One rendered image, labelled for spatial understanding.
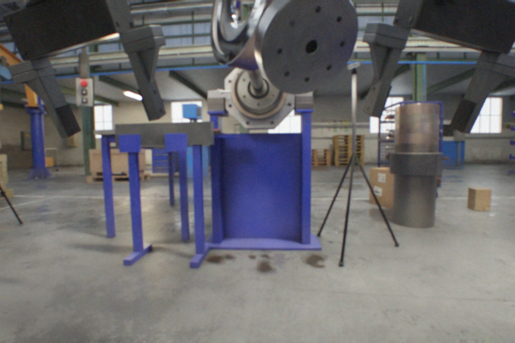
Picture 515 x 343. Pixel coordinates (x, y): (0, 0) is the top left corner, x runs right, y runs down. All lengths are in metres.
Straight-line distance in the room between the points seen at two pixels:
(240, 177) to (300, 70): 1.56
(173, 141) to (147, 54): 1.40
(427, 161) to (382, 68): 2.31
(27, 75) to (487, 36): 0.54
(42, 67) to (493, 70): 0.55
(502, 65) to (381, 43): 0.16
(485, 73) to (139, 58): 0.42
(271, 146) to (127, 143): 0.98
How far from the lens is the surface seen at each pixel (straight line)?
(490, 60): 0.44
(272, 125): 1.91
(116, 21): 0.35
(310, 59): 0.56
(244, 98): 1.79
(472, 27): 0.39
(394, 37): 0.35
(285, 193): 2.05
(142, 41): 0.34
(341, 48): 0.59
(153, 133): 1.79
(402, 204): 2.73
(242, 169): 2.04
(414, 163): 2.62
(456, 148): 14.08
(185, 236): 2.23
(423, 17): 0.35
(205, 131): 1.68
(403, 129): 2.69
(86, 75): 1.47
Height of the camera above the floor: 0.69
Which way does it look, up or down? 4 degrees down
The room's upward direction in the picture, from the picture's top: 1 degrees counter-clockwise
